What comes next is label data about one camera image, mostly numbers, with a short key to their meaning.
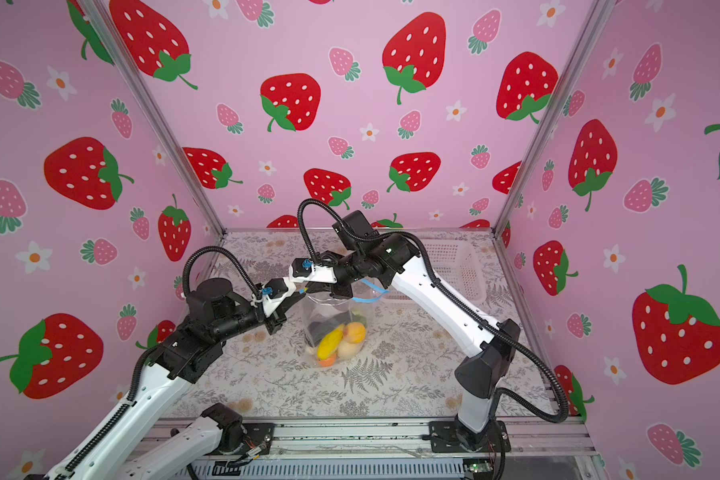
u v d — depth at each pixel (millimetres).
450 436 736
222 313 528
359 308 696
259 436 747
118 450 410
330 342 816
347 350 839
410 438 752
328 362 822
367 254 529
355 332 807
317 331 803
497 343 427
